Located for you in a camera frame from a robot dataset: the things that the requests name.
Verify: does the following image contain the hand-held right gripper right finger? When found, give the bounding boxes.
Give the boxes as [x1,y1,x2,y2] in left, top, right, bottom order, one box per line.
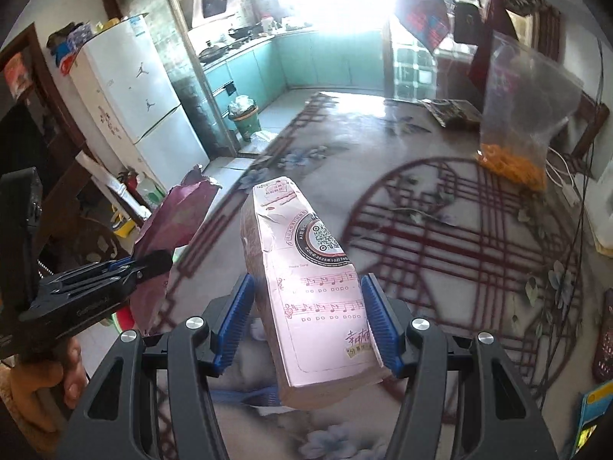
[359,273,559,460]

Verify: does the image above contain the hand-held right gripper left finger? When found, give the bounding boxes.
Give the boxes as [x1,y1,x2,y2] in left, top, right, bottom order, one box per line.
[57,273,256,460]

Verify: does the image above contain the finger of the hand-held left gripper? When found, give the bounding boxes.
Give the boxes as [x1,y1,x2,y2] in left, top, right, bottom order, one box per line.
[108,250,174,294]
[102,255,139,272]

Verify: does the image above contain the green bucket with red bag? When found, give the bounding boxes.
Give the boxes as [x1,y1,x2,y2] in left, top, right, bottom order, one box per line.
[102,297,134,332]

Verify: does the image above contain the pink purple plastic wrapper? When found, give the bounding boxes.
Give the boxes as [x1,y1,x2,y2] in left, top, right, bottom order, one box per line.
[129,165,224,335]

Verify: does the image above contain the pink carton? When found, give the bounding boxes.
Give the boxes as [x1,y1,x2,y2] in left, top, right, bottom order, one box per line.
[239,174,390,411]

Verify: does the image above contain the person's left hand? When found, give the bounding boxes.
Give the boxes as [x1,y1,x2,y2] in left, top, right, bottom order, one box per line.
[10,333,90,413]

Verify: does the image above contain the yellow container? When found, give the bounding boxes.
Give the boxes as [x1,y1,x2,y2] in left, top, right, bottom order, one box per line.
[112,210,136,239]

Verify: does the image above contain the blue plastic comb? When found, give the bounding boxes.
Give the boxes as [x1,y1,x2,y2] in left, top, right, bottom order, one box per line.
[213,388,282,408]

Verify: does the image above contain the clear green plastic bottle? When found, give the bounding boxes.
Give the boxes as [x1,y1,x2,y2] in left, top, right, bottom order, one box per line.
[136,172,167,208]

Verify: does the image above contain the silver foil strip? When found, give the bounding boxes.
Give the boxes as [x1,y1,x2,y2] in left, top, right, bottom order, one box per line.
[75,150,157,224]

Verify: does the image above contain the red fire extinguisher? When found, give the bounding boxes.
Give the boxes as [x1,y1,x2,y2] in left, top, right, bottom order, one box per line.
[117,167,141,193]

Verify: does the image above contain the white plastic bag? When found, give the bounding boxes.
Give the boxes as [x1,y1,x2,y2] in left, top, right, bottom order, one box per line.
[246,129,279,157]

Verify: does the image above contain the white refrigerator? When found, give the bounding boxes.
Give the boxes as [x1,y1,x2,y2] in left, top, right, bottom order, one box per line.
[68,13,212,189]

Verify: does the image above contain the green kitchen bin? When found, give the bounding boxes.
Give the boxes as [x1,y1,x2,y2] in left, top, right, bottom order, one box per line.
[227,95,262,143]

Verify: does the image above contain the red poster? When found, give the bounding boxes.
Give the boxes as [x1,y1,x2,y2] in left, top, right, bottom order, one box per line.
[4,52,35,102]

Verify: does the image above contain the dark purple packet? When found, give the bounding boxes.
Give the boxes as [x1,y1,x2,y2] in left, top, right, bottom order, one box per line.
[591,287,613,385]

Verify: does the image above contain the silver pan with lid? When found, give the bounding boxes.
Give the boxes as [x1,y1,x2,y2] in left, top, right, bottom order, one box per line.
[198,43,231,64]

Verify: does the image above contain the clear zip bag orange snacks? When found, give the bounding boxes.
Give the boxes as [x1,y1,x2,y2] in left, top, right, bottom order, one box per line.
[476,31,586,193]

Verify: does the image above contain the black wok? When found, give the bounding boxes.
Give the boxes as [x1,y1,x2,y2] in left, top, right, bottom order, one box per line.
[227,23,262,42]

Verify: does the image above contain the teal kitchen cabinets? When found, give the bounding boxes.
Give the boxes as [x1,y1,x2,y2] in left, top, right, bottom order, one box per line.
[202,28,385,107]

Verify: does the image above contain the range hood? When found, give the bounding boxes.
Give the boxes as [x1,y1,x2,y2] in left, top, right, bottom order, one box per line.
[179,0,246,30]

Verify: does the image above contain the dark wooden chair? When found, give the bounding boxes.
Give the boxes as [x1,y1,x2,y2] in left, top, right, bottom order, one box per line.
[550,90,610,174]

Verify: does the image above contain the dark red garment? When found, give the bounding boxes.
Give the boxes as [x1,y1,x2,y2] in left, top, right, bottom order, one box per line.
[466,0,509,93]

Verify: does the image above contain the small black bag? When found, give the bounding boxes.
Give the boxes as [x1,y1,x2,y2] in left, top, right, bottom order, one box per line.
[452,2,485,47]

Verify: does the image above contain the plaid cloth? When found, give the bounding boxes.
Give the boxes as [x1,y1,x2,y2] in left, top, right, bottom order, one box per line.
[392,0,452,57]

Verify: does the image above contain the black cable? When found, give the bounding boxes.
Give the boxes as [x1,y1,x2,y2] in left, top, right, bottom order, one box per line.
[574,37,605,308]

